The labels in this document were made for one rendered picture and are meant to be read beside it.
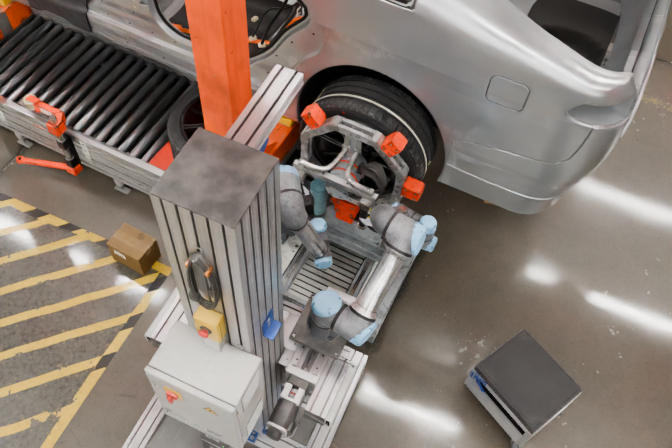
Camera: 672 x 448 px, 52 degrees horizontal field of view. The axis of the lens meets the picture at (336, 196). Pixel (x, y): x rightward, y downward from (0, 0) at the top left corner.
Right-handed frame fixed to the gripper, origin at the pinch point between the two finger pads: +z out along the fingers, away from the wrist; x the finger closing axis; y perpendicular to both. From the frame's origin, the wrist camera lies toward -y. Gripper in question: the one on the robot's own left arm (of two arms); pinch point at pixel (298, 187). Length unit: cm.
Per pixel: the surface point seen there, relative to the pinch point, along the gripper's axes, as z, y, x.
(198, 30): 19, -88, -34
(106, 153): 84, 46, -89
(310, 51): 44, -42, 18
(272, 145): 37.6, 11.7, -3.1
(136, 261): 23, 67, -85
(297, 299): -20, 75, -6
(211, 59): 16, -75, -31
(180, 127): 81, 33, -45
